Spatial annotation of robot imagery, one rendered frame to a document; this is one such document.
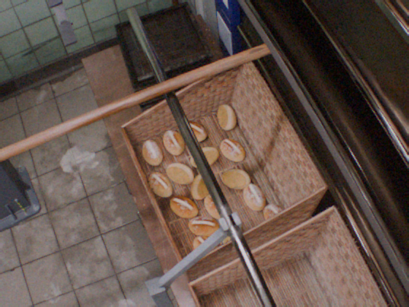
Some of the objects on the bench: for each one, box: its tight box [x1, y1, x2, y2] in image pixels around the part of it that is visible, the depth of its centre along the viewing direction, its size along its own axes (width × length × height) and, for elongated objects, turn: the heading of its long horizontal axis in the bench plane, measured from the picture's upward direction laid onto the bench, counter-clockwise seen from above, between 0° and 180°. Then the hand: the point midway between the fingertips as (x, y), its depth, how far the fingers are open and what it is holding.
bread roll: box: [222, 169, 251, 189], centre depth 209 cm, size 10×7×6 cm
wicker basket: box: [121, 60, 328, 283], centre depth 201 cm, size 49×56×28 cm
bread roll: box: [191, 147, 219, 168], centre depth 214 cm, size 6×10×7 cm
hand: (63, 21), depth 134 cm, fingers open, 13 cm apart
